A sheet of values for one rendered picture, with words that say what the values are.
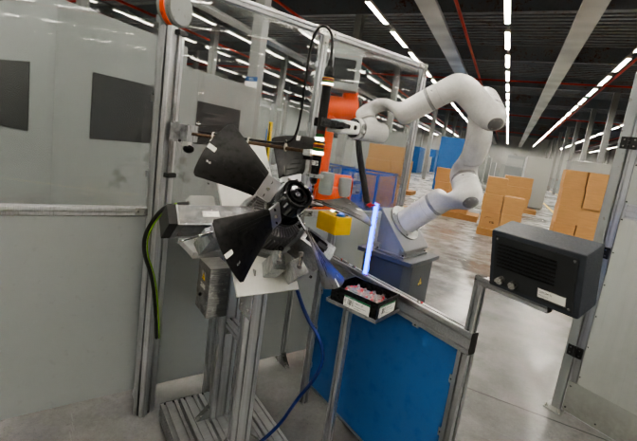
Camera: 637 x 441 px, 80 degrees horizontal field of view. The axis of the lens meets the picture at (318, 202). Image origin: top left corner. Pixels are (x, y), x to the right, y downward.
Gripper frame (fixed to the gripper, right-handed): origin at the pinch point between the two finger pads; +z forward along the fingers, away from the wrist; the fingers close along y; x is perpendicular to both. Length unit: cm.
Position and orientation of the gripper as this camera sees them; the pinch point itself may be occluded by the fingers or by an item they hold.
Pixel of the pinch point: (321, 122)
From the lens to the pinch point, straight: 145.8
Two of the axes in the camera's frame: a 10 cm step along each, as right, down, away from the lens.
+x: 1.4, -9.8, -1.5
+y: -5.6, -2.0, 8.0
